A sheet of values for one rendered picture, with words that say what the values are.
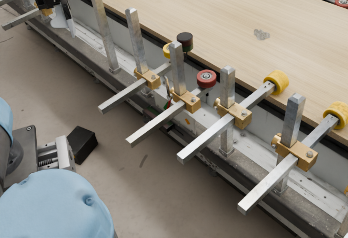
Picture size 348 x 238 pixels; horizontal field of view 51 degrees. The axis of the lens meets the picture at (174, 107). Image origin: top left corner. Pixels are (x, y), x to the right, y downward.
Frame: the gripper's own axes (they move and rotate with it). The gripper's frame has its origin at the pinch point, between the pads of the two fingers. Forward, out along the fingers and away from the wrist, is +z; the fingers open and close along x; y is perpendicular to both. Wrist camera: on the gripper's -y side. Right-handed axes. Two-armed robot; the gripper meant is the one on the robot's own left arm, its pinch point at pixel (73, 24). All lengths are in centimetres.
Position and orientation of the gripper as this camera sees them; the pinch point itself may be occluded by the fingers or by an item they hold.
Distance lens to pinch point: 114.5
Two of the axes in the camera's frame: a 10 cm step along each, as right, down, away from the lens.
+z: 0.9, 7.0, 7.1
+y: -9.5, 2.8, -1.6
